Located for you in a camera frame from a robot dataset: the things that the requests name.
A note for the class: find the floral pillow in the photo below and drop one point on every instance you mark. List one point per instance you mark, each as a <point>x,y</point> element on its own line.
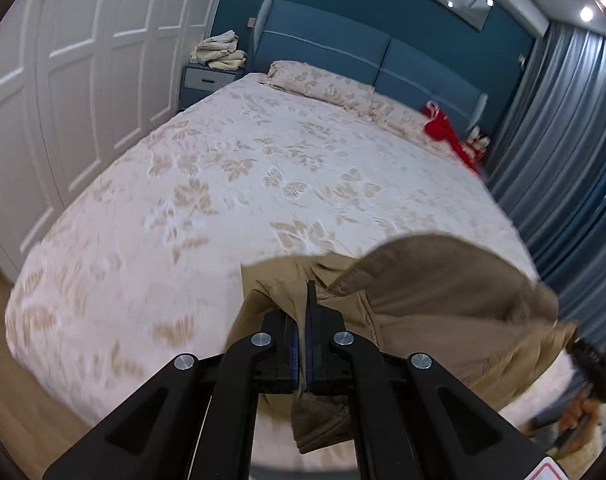
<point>313,80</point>
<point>398,115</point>

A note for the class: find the person's right hand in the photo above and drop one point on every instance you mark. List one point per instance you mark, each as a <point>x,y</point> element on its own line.
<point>575,412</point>

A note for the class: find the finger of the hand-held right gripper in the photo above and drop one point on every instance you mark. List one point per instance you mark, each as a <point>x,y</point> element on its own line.
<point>585,356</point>

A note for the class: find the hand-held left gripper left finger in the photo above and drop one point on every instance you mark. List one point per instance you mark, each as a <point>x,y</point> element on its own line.
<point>289,355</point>

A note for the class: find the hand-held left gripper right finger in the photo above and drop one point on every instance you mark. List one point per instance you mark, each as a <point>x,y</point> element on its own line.
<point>323,355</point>

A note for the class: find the cream shaggy rug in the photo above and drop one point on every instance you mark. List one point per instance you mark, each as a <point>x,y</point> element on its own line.
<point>583,460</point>

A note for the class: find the folded cream cloth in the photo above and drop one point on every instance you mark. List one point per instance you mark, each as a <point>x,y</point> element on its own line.
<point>218,47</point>

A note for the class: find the white wardrobe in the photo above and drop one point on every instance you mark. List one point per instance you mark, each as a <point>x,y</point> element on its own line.
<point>83,85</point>

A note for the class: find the red garment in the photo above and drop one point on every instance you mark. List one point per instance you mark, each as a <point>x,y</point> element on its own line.
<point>440,127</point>

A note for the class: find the grey-blue curtain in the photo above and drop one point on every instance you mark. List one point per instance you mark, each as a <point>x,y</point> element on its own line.
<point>558,160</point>

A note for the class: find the plush doll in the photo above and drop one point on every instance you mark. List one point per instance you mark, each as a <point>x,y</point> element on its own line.
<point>484,147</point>
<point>475,136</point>

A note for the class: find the blue nightstand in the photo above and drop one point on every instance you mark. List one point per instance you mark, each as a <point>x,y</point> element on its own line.
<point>203,82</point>

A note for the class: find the blue padded headboard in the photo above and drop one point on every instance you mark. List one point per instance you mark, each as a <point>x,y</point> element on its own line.
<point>333,55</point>

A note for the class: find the bed with floral cover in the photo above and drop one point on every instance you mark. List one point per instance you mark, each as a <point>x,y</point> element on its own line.
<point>208,185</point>

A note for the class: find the khaki quilted jacket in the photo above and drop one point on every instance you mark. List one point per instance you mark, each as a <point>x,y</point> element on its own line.
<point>433,285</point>

